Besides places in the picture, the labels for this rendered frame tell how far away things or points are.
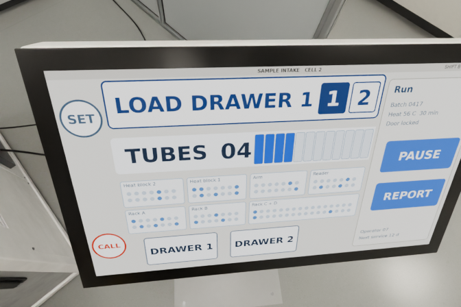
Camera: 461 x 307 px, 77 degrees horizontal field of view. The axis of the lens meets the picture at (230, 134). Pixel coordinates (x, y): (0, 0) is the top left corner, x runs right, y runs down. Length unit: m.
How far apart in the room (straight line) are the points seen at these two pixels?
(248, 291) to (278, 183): 1.06
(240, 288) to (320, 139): 1.10
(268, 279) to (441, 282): 0.82
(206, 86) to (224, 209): 0.16
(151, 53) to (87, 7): 2.02
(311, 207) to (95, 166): 0.27
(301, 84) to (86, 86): 0.22
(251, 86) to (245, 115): 0.03
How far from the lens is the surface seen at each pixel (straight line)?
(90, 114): 0.32
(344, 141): 0.36
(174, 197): 0.36
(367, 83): 0.35
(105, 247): 0.42
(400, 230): 0.50
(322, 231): 0.43
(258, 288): 1.40
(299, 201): 0.39
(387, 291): 1.63
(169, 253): 0.41
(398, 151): 0.41
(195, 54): 0.29
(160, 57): 0.29
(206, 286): 1.38
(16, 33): 2.30
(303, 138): 0.34
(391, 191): 0.44
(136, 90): 0.30
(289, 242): 0.43
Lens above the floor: 1.41
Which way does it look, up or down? 63 degrees down
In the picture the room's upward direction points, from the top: 10 degrees clockwise
